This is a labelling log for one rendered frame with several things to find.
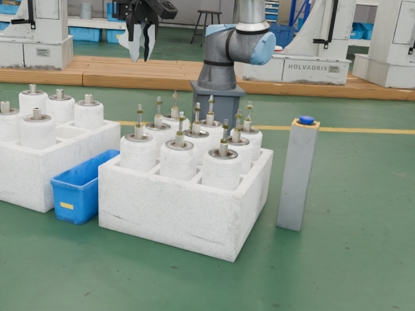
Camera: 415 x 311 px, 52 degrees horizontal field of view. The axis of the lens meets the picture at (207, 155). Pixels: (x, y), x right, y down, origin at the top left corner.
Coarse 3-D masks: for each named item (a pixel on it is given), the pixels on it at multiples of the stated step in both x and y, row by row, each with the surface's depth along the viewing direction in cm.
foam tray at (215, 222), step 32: (256, 160) 124; (128, 192) 110; (160, 192) 107; (192, 192) 103; (224, 192) 102; (256, 192) 118; (128, 224) 113; (160, 224) 110; (192, 224) 106; (224, 224) 103; (224, 256) 106
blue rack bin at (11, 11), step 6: (0, 0) 529; (6, 0) 545; (12, 0) 546; (18, 0) 547; (0, 6) 505; (6, 6) 506; (12, 6) 506; (18, 6) 507; (0, 12) 508; (6, 12) 508; (12, 12) 509
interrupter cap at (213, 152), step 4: (212, 148) 108; (216, 148) 109; (208, 152) 105; (212, 152) 105; (216, 152) 107; (228, 152) 107; (232, 152) 107; (236, 152) 107; (212, 156) 103; (216, 156) 103; (220, 156) 103; (224, 156) 104; (228, 156) 104; (232, 156) 104; (236, 156) 104
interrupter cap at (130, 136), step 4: (124, 136) 112; (128, 136) 112; (132, 136) 113; (144, 136) 114; (148, 136) 113; (152, 136) 113; (128, 140) 110; (132, 140) 109; (136, 140) 109; (140, 140) 110; (144, 140) 110; (148, 140) 111
